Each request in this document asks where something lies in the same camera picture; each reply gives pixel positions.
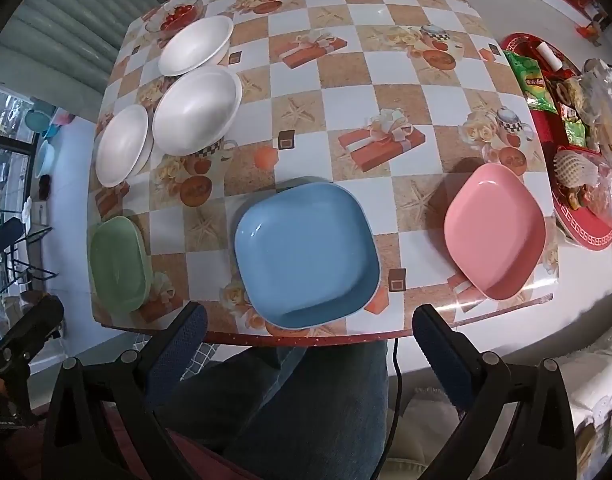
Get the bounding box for person's legs in jeans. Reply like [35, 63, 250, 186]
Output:
[153, 340, 390, 480]

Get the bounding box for light blue plastic basin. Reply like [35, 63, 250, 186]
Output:
[35, 139, 58, 179]

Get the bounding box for small green snack packet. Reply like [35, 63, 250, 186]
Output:
[565, 117, 587, 149]

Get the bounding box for pink square plate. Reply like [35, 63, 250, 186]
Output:
[443, 162, 547, 301]

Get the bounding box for white sofa blanket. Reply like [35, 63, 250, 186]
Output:
[548, 330, 612, 480]

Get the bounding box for white bowl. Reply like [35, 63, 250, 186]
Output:
[152, 65, 243, 157]
[158, 15, 235, 78]
[95, 106, 155, 189]

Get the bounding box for red round tray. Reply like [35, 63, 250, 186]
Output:
[501, 32, 612, 252]

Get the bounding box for green square plate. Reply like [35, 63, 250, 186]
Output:
[89, 216, 154, 312]

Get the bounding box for grey checked cushion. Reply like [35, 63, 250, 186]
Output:
[135, 332, 218, 377]

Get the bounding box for blue square plate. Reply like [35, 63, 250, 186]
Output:
[234, 182, 382, 331]

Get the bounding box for teal plastic basin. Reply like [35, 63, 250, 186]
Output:
[25, 110, 55, 134]

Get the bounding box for printed checkered tablecloth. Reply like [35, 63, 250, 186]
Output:
[87, 0, 560, 347]

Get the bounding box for clear plastic bag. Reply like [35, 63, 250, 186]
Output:
[580, 57, 612, 153]

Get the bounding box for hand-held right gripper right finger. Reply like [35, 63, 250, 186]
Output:
[412, 304, 579, 480]

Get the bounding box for white paper roll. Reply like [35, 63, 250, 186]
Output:
[536, 42, 563, 69]

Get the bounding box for black cable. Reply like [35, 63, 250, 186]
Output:
[375, 338, 408, 480]

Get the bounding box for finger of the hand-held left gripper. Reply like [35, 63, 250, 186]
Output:
[0, 295, 66, 356]

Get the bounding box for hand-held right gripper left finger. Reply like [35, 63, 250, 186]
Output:
[42, 301, 209, 480]

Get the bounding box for pile of cherry tomatoes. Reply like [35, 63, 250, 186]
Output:
[160, 2, 197, 31]

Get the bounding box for black metal rack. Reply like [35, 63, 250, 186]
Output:
[0, 229, 60, 297]

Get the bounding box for fruit in white foam net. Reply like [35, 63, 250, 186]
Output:
[553, 149, 600, 191]

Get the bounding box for clear glass bowl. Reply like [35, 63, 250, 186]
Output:
[145, 0, 205, 37]

